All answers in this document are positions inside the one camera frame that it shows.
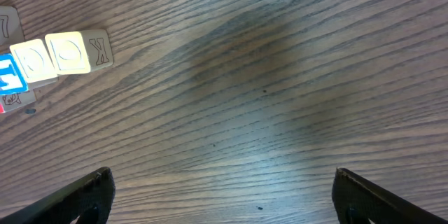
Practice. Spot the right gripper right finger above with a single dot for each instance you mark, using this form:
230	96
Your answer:
358	200

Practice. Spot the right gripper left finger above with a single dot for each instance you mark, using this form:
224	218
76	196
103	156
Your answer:
87	200

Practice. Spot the blue letter block in row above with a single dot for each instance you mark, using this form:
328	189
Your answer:
12	79

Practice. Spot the yellow block right row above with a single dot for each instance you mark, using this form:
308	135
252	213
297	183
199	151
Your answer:
79	52

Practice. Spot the yellow block row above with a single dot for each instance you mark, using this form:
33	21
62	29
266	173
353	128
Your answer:
79	52
34	62

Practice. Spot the yellow block middle row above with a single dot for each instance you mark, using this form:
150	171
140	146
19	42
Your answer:
34	62

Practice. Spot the yellow block top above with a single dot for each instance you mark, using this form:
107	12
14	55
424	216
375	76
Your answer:
11	28

